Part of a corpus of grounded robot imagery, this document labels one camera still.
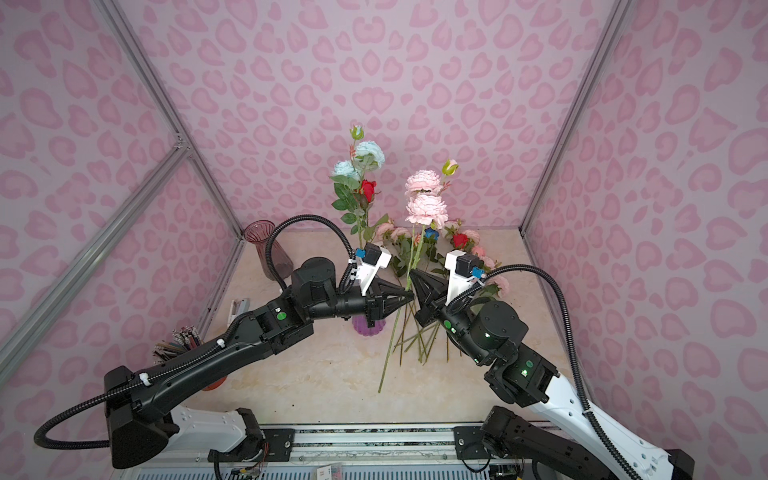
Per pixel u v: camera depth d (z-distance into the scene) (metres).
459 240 1.04
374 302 0.53
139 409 0.39
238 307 0.99
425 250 1.07
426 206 0.50
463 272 0.48
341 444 0.75
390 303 0.59
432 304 0.49
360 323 0.88
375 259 0.53
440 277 0.55
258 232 0.95
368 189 0.72
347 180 0.69
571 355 0.45
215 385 0.54
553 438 0.56
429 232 1.13
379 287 0.56
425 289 0.57
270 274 1.04
